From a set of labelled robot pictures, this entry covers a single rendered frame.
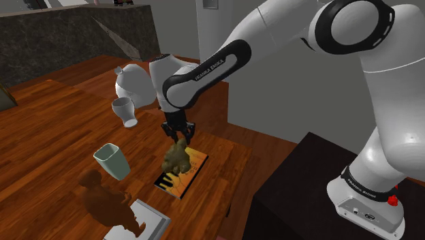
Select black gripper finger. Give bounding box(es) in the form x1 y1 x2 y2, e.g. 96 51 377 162
161 121 178 140
183 121 196 145

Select olive brown lumpy figure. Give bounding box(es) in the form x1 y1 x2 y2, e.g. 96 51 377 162
161 138 192 176

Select orange yellow book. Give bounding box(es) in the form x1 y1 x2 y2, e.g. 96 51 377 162
153 146 209 200

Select white tilted vase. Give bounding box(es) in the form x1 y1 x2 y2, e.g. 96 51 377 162
111 97 139 129

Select large white round teapot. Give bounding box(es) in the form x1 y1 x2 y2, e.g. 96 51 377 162
114 63 157 110

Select pale green square cup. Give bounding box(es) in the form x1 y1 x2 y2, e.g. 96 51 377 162
93 142 131 181

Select white grey flat book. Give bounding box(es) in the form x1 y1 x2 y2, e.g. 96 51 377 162
102 198 172 240

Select brown human figure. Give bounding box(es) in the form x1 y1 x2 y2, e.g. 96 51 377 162
78 169 146 239

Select wooden table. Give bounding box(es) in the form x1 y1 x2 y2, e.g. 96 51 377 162
0 78 253 240

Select black robot stand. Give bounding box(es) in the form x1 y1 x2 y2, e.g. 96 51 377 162
242 132 425 240

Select dark stone counter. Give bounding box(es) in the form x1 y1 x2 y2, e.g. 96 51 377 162
0 3 162 88

